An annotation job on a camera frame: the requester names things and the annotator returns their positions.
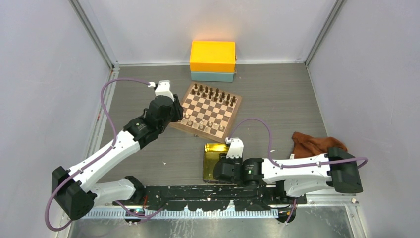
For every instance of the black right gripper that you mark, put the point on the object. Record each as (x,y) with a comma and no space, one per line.
(223,158)

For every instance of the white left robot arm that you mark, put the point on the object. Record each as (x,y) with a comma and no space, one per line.
(77,189)

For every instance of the yellow metal tray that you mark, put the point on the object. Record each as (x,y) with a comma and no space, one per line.
(212,153)

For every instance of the yellow plastic box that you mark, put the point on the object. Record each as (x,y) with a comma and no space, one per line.
(213,56)

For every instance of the teal plastic box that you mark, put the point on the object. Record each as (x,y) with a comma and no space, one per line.
(212,76)

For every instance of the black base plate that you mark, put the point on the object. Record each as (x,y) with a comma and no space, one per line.
(213,197)

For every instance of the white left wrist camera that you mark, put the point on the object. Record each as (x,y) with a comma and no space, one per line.
(162,88)

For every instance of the wooden chess board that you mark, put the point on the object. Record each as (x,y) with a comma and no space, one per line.
(208,112)

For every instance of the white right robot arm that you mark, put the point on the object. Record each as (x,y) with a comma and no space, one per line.
(335,169)

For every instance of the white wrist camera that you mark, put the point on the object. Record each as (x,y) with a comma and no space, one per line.
(162,88)
(236,146)

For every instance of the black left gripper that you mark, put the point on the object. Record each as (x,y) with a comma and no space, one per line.
(178,109)

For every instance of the brown cloth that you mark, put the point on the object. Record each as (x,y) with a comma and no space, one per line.
(308,146)

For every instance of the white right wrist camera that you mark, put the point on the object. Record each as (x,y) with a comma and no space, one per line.
(236,146)

